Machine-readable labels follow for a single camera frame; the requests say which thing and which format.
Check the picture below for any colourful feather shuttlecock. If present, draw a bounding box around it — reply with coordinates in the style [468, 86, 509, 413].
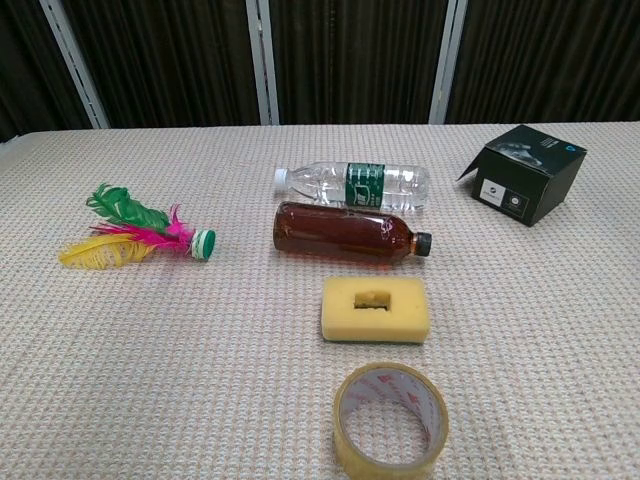
[58, 182, 218, 272]

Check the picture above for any dark pleated curtain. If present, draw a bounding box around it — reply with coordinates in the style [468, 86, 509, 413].
[0, 0, 640, 143]

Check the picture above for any clear water bottle green label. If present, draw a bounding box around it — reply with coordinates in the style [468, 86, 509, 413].
[273, 161, 431, 215]

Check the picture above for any clear packing tape roll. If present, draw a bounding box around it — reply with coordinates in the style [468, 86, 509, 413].
[333, 362, 450, 480]

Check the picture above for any beige woven tablecloth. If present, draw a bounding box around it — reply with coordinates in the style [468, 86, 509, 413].
[0, 121, 640, 480]

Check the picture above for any black cardboard box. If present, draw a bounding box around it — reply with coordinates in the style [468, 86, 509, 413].
[455, 124, 587, 228]

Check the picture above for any brown tea bottle black cap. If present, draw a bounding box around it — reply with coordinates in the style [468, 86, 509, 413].
[272, 200, 434, 273]

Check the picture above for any grey metal frame post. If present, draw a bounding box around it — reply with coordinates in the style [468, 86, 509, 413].
[428, 0, 469, 126]
[245, 0, 281, 127]
[39, 0, 112, 130]

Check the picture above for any yellow sponge with rectangular hole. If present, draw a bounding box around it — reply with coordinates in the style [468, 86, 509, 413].
[320, 276, 428, 345]

